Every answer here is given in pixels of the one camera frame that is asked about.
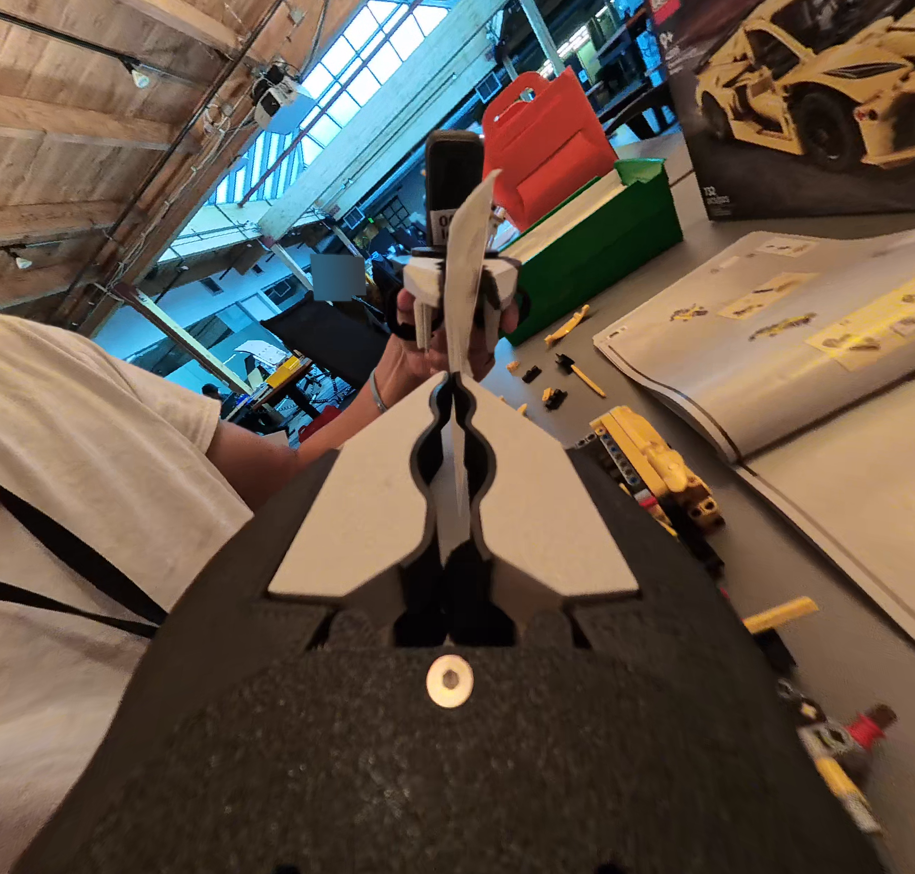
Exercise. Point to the black wedge toy piece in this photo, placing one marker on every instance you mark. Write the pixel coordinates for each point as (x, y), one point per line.
(565, 362)

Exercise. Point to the person's left forearm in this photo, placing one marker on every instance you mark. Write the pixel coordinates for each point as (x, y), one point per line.
(322, 438)

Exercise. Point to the partly built yellow toy car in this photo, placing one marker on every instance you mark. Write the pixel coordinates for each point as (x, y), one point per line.
(657, 459)

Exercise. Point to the green plastic bin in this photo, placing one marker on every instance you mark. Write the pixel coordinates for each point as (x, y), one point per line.
(607, 259)

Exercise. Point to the yellow curved toy piece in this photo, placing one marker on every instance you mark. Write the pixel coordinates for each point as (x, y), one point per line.
(568, 325)

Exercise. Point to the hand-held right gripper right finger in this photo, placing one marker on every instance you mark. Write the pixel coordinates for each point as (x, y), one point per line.
(557, 523)

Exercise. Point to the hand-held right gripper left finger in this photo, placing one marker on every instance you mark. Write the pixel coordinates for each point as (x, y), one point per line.
(350, 523)

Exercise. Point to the person's left hand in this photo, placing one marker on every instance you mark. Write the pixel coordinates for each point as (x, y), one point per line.
(407, 366)

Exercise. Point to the printed white paper bag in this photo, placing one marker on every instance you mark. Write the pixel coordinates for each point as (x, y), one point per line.
(572, 216)

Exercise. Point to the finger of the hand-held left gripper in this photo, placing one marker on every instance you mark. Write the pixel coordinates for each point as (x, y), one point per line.
(425, 280)
(502, 280)

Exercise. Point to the toy car set box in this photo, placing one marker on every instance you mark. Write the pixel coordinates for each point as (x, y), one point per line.
(786, 66)

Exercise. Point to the ceiling spotlight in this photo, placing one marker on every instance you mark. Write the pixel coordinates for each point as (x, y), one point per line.
(21, 261)
(141, 79)

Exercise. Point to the person in white shirt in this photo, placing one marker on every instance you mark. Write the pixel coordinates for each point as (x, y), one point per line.
(86, 423)

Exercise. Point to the black and yellow toy piece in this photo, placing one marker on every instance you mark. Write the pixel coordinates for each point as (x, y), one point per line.
(554, 398)

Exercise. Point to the grey instruction booklet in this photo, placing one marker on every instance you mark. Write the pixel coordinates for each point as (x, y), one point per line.
(786, 387)

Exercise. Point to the orange plastic tote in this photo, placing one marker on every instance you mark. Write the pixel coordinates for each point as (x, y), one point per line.
(557, 151)

